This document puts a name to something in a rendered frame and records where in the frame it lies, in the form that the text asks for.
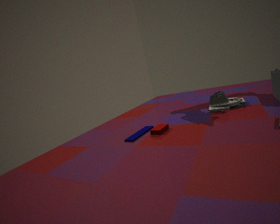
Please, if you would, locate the red rectangular block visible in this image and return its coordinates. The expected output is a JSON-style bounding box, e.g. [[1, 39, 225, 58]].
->
[[150, 124, 169, 135]]

